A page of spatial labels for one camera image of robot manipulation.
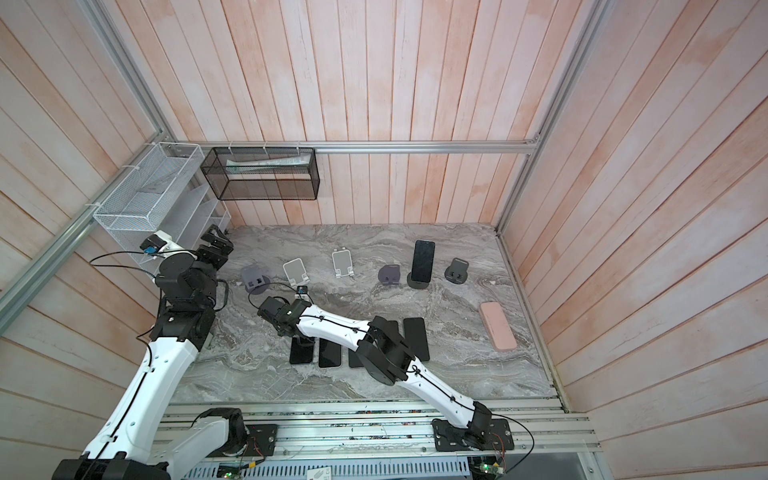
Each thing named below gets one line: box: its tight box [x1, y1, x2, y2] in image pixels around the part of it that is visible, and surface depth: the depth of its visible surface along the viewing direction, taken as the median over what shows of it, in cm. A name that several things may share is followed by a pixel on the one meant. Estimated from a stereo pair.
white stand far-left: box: [283, 258, 310, 288], surface depth 103 cm
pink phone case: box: [479, 302, 517, 351], surface depth 93 cm
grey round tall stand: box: [406, 272, 429, 289], surface depth 106 cm
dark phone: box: [411, 240, 436, 283], surface depth 100 cm
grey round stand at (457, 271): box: [444, 257, 469, 284], surface depth 105 cm
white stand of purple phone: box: [332, 247, 355, 279], surface depth 108 cm
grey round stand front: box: [242, 266, 271, 295], surface depth 101 cm
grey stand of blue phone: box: [378, 264, 401, 285], surface depth 106 cm
